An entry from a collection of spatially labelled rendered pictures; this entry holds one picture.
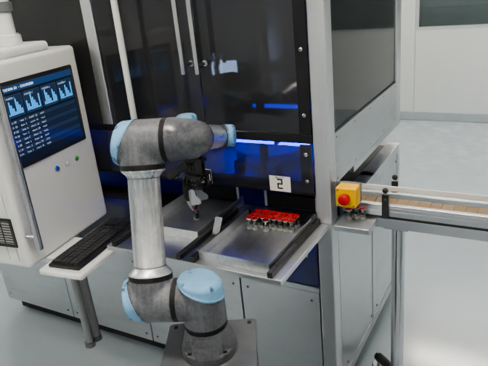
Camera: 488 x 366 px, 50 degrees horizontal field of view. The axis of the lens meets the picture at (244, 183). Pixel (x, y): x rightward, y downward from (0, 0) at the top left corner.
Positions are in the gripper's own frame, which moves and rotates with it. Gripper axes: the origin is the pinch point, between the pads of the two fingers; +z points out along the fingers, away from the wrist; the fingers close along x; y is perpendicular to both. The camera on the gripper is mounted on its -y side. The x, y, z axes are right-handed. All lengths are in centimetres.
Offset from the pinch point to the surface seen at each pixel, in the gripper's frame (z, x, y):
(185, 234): 5.9, -10.9, 2.8
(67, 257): 13, -30, -38
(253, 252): 7.4, -12.4, 31.0
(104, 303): 71, 15, -76
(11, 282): 75, 15, -150
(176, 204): 6.6, 11.9, -17.4
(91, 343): 75, -9, -64
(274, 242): 7.4, -4.0, 35.0
